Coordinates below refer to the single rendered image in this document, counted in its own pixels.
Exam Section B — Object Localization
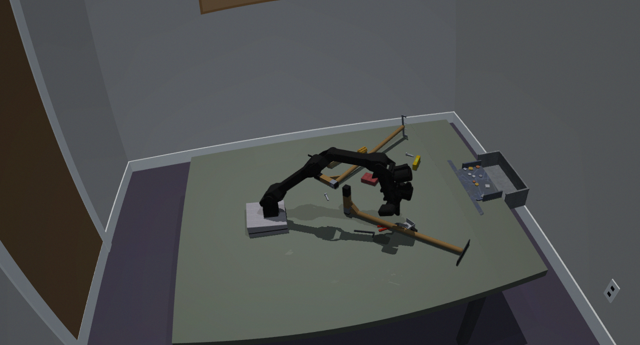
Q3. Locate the yellow rectangular block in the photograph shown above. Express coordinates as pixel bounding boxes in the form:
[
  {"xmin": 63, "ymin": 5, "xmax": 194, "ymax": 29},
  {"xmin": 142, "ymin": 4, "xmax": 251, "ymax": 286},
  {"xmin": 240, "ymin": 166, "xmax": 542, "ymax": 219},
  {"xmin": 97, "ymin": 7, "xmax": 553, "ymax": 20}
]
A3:
[{"xmin": 412, "ymin": 155, "xmax": 421, "ymax": 171}]

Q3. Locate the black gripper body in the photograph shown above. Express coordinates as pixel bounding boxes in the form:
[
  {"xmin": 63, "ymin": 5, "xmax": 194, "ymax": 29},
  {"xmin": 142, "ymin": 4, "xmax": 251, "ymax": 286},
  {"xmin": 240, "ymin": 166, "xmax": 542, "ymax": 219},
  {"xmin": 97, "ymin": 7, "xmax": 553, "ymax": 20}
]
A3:
[{"xmin": 378, "ymin": 182, "xmax": 398, "ymax": 217}]

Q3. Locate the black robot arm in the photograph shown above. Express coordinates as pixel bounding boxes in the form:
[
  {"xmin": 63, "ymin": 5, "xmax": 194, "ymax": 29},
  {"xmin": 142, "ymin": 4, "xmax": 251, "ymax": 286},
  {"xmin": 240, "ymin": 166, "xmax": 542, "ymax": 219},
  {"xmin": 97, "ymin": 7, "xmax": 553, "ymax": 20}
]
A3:
[{"xmin": 259, "ymin": 147, "xmax": 414, "ymax": 218}]

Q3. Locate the red rectangular block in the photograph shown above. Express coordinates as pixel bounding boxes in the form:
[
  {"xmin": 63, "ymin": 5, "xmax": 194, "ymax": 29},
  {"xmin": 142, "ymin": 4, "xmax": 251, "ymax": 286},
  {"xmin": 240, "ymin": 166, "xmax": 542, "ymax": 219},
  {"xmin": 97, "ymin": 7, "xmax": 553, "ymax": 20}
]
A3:
[{"xmin": 361, "ymin": 172, "xmax": 379, "ymax": 186}]

